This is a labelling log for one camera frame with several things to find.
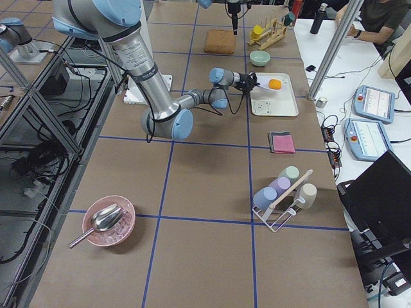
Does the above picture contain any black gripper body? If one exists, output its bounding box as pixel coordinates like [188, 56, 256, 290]
[226, 0, 241, 19]
[236, 73, 257, 92]

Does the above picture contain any white round plate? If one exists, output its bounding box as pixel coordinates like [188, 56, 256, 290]
[258, 75, 277, 91]

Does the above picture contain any orange fruit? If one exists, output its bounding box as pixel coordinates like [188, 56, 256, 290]
[268, 78, 282, 90]

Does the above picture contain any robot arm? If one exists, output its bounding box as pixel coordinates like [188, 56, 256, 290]
[197, 0, 241, 36]
[53, 1, 259, 140]

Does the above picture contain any cream bear tray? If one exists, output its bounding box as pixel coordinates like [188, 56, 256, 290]
[250, 73, 299, 117]

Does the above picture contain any yellow mug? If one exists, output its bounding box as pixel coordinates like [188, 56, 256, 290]
[250, 24, 263, 40]

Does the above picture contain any green bowl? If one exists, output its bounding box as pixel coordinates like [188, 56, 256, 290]
[249, 50, 271, 67]

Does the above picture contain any wooden cutting board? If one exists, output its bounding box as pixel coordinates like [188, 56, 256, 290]
[204, 30, 236, 55]

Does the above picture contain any wooden drying rack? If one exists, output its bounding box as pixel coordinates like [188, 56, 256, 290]
[247, 10, 289, 50]

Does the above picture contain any grey folded cloth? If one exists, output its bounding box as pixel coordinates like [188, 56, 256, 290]
[268, 132, 290, 153]

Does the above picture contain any dark green mug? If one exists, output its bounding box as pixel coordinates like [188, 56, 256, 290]
[282, 12, 296, 27]

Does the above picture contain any pink folded cloth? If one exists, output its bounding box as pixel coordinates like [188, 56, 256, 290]
[272, 135, 295, 154]

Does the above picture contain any small metal can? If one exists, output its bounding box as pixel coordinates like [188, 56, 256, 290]
[315, 96, 328, 108]

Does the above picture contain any black water bottle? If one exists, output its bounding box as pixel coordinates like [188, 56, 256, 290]
[310, 3, 328, 35]

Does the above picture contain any black power strip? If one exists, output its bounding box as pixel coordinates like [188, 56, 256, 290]
[320, 125, 342, 169]

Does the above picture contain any green tumbler cup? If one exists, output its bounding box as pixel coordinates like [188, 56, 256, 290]
[278, 166, 300, 184]

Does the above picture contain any purple tumbler cup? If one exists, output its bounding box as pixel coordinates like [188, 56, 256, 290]
[268, 176, 291, 196]

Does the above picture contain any blue tumbler cup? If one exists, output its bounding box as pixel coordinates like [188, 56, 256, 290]
[253, 186, 277, 210]

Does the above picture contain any beige tumbler cup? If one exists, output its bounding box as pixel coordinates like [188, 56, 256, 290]
[296, 183, 317, 209]

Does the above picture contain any teach pendant far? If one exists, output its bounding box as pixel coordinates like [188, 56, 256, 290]
[353, 85, 396, 124]

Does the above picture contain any teach pendant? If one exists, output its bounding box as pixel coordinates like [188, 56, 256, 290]
[353, 85, 396, 124]
[344, 118, 393, 162]

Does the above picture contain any teach pendant near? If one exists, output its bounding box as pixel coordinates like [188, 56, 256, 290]
[344, 118, 393, 162]

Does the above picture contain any black laptop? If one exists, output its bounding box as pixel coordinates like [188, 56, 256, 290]
[337, 150, 410, 275]

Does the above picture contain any metal scoop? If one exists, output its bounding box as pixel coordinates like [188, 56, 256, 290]
[68, 203, 124, 249]

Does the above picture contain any pink bowl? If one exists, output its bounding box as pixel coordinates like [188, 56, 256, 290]
[82, 195, 136, 247]

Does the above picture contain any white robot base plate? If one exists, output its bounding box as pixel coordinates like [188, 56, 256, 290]
[123, 74, 173, 105]

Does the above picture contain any aluminium frame post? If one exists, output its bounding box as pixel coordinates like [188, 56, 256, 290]
[306, 0, 363, 101]

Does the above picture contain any white wire cup rack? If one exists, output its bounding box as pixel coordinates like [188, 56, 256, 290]
[252, 169, 313, 232]

